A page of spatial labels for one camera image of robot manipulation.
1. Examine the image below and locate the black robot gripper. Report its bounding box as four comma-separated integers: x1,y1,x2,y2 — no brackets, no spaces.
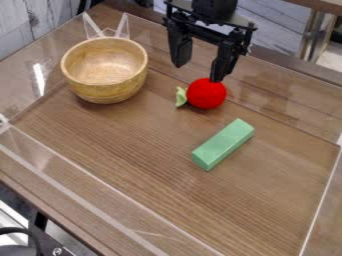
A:
165,0,258,82

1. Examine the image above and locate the green rectangular block stick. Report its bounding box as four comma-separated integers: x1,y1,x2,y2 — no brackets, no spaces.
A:
193,119,256,171

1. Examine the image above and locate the light wooden bowl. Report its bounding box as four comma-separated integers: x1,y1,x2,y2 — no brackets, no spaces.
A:
61,37,149,104

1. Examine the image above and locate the red plush ball with leaf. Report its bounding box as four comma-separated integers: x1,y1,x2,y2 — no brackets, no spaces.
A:
176,78,228,109

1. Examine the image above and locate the clear acrylic tray barrier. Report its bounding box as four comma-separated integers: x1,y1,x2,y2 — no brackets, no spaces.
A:
0,17,342,256

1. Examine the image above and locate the metal chair frame background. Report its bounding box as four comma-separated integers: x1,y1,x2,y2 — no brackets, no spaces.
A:
285,0,342,63

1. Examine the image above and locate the black table leg bracket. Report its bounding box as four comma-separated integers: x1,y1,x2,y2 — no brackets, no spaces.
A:
29,211,75,256

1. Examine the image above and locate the black cable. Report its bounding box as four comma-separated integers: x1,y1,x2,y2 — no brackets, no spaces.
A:
0,226,43,256

